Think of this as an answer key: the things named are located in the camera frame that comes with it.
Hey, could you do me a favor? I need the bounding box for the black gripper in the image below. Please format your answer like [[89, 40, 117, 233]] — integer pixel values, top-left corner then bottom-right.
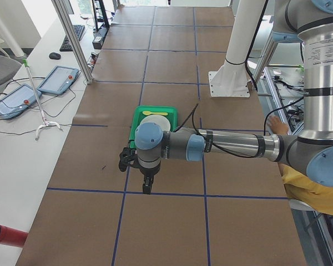
[[139, 166, 158, 194]]

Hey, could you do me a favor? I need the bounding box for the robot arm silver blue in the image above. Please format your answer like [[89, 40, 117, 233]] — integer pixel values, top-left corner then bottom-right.
[[134, 1, 333, 194]]

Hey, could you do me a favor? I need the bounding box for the person's hand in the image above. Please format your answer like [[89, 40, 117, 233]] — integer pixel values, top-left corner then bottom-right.
[[267, 116, 289, 135]]

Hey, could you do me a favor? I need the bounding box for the white round plate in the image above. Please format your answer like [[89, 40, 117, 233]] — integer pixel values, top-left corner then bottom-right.
[[140, 115, 171, 131]]

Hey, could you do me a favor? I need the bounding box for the yellow plastic spoon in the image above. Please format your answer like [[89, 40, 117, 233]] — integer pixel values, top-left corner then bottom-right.
[[142, 111, 168, 116]]

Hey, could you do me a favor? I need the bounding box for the green plastic tray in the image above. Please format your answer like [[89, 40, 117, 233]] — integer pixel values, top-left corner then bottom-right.
[[129, 106, 178, 148]]

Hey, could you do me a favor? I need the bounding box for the blue teach pendant far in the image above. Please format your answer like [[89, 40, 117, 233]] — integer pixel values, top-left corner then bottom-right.
[[37, 65, 79, 95]]

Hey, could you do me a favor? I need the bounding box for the blue teach pendant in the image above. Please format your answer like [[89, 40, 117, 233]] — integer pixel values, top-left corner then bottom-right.
[[37, 65, 79, 95], [0, 84, 37, 119]]

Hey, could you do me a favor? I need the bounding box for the blue teach pendant near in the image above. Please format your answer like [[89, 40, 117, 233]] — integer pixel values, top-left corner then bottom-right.
[[0, 84, 37, 119]]

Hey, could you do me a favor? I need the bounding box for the red cylinder tube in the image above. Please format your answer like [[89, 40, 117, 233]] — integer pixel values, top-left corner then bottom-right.
[[0, 225, 28, 248]]

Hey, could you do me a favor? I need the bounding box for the black computer mouse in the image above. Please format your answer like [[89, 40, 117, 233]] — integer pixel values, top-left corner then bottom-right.
[[49, 52, 61, 60]]

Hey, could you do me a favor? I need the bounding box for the black keyboard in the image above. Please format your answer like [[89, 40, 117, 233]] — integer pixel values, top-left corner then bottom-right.
[[59, 24, 85, 52]]

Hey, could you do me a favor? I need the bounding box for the person in yellow shirt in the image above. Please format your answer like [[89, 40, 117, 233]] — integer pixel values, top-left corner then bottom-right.
[[278, 163, 333, 216]]

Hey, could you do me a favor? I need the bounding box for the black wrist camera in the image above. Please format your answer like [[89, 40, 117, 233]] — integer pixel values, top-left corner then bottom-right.
[[118, 147, 136, 172]]

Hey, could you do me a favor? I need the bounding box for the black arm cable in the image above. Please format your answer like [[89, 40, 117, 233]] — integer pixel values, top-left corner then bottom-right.
[[171, 102, 267, 158]]

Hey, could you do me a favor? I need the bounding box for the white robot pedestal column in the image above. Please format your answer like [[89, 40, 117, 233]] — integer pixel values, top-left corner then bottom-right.
[[209, 0, 268, 98]]

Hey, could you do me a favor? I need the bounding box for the aluminium frame post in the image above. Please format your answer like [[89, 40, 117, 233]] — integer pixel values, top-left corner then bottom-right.
[[52, 0, 93, 84]]

